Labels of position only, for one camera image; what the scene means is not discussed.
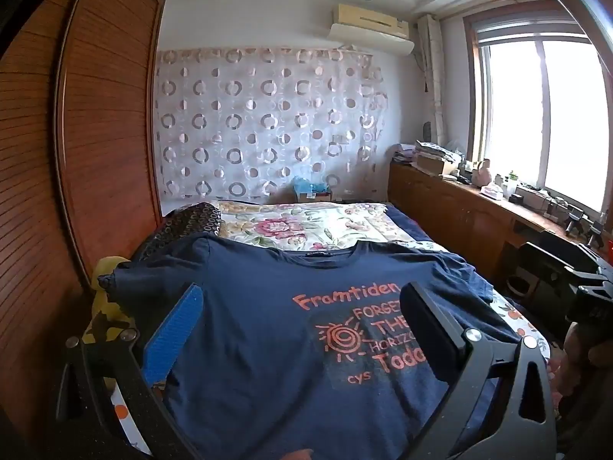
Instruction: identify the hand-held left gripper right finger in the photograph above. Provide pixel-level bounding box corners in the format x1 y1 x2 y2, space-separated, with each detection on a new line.
400 282 559 460

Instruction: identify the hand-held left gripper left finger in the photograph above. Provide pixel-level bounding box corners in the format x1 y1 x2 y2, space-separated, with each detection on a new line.
64 283 207 460

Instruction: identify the navy printed T-shirt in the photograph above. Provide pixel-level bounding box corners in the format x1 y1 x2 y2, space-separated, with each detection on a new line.
98 235 525 460

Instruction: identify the person's right hand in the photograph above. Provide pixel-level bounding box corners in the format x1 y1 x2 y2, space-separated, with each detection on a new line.
561 321 613 394

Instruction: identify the black case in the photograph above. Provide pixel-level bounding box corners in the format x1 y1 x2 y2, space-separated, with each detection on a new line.
508 242 573 341

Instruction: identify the yellow cloth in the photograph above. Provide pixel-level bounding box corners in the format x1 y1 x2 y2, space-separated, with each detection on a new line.
84 256 132 346

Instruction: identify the white orange-flowered bed sheet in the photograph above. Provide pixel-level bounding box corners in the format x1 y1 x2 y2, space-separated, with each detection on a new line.
110 292 551 451

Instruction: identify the navy blanket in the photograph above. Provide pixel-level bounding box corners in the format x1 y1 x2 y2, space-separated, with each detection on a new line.
383 204 434 245

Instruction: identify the dark patterned garment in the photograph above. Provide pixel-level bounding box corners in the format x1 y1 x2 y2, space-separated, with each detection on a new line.
131 201 223 269

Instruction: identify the long wooden cabinet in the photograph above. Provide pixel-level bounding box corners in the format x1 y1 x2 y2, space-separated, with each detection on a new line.
388 160 613 298

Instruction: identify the pink bag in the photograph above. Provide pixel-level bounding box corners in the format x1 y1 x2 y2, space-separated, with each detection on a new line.
472 158 494 187

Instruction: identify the floral quilt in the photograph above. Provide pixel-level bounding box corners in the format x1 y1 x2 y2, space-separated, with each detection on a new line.
218 201 451 252

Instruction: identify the stack of books and papers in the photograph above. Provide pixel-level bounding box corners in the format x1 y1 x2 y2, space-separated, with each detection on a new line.
414 140 463 176

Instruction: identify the wooden-framed window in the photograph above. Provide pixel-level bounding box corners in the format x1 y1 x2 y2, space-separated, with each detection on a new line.
462 7 613 216

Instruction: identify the blue plastic bag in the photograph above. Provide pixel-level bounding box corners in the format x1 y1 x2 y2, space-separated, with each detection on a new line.
292 176 331 197

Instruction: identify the sheer circle-patterned curtain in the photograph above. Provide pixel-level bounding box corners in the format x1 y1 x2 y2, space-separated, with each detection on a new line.
154 45 388 202

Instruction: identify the beige window curtain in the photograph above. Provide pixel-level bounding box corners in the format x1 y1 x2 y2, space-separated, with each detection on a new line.
416 14 448 145

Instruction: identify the cream wall air conditioner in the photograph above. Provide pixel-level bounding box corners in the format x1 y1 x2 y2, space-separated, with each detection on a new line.
327 4 415 56

